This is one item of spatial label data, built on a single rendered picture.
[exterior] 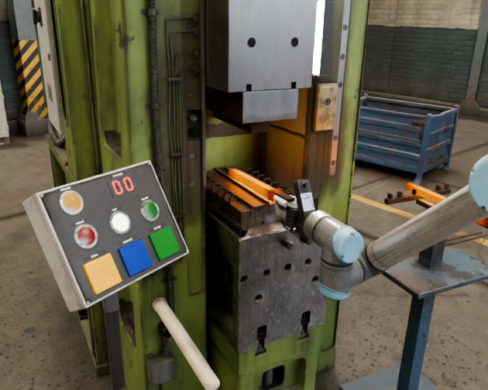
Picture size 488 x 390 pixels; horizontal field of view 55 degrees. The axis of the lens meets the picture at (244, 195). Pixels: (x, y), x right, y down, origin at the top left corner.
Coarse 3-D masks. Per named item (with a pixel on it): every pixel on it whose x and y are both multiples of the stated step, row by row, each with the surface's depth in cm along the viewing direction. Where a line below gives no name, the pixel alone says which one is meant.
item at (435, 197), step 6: (408, 186) 182; (414, 186) 180; (420, 186) 180; (420, 192) 177; (426, 192) 175; (432, 192) 175; (426, 198) 175; (432, 198) 172; (438, 198) 169; (444, 198) 169; (480, 222) 156; (486, 222) 153
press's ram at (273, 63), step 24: (216, 0) 134; (240, 0) 130; (264, 0) 133; (288, 0) 137; (312, 0) 141; (216, 24) 137; (240, 24) 132; (264, 24) 136; (288, 24) 139; (312, 24) 143; (216, 48) 139; (240, 48) 134; (264, 48) 138; (288, 48) 142; (312, 48) 146; (216, 72) 142; (240, 72) 137; (264, 72) 141; (288, 72) 145
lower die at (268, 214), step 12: (216, 168) 190; (228, 168) 190; (216, 180) 178; (228, 180) 179; (216, 192) 170; (228, 192) 170; (240, 192) 167; (252, 192) 165; (216, 204) 170; (228, 204) 161; (240, 204) 159; (252, 204) 156; (264, 204) 157; (240, 216) 154; (252, 216) 156; (264, 216) 158; (276, 216) 160
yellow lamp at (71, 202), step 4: (64, 196) 108; (68, 196) 109; (72, 196) 109; (76, 196) 110; (64, 200) 108; (68, 200) 108; (72, 200) 109; (76, 200) 110; (80, 200) 110; (64, 204) 107; (68, 204) 108; (72, 204) 109; (76, 204) 109; (80, 204) 110; (68, 208) 108; (72, 208) 108; (76, 208) 109
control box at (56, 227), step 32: (64, 192) 108; (96, 192) 115; (128, 192) 121; (160, 192) 129; (32, 224) 109; (64, 224) 106; (96, 224) 112; (160, 224) 126; (64, 256) 104; (96, 256) 110; (64, 288) 108
